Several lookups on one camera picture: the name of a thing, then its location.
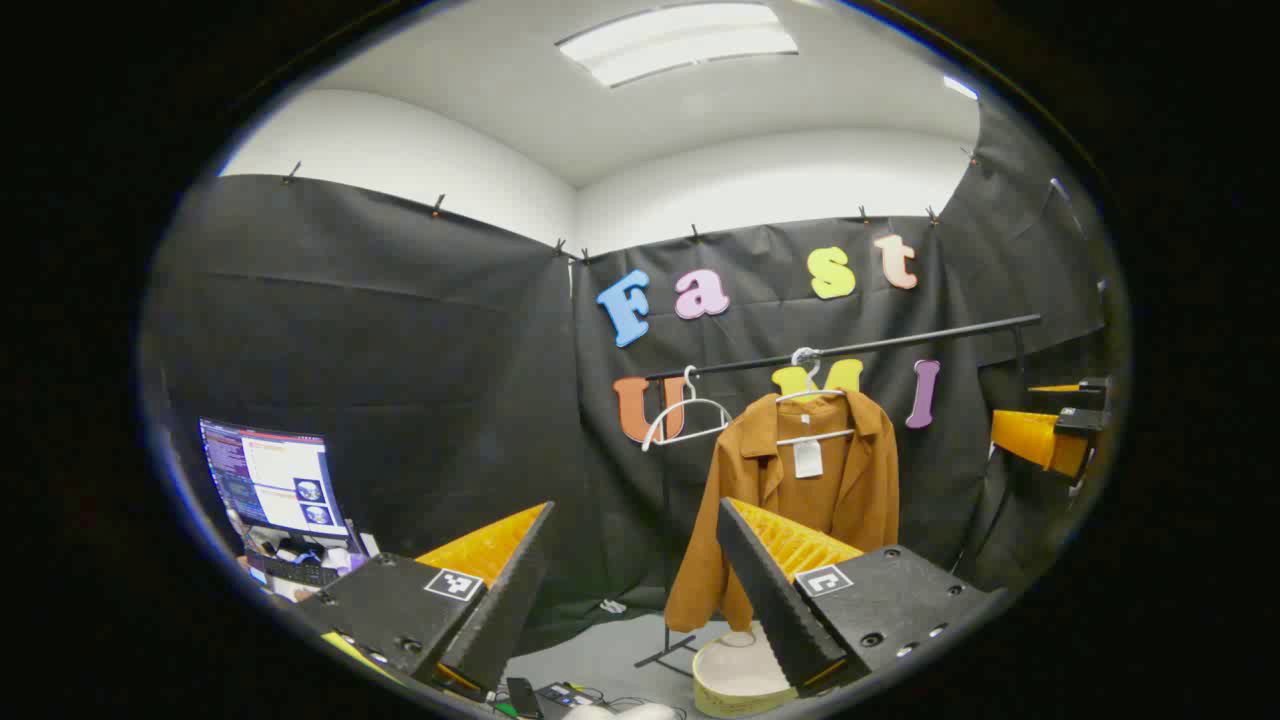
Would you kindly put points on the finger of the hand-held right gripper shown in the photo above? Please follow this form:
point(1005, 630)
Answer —
point(1030, 438)
point(1055, 388)

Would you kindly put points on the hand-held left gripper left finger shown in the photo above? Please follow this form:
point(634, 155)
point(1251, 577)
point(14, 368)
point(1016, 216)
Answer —
point(510, 600)

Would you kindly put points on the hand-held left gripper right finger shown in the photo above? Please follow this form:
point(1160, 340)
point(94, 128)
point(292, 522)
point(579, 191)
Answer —
point(775, 600)

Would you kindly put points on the brown jacket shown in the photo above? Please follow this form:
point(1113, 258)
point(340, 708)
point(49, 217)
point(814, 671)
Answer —
point(850, 480)

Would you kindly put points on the black clothes rack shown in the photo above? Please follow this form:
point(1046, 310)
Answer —
point(900, 343)

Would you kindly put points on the white plastic hanger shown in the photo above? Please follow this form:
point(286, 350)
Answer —
point(690, 400)
point(815, 437)

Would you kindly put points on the black smartphone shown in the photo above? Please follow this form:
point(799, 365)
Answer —
point(524, 697)

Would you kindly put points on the black keyboard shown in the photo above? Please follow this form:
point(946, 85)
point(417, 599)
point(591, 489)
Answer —
point(295, 572)

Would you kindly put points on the computer monitor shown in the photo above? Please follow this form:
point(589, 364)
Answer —
point(270, 475)

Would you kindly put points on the small ceiling light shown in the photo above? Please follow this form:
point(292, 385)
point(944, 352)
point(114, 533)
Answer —
point(960, 87)

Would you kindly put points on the large ceiling light panel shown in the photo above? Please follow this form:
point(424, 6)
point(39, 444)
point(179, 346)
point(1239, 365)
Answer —
point(680, 40)

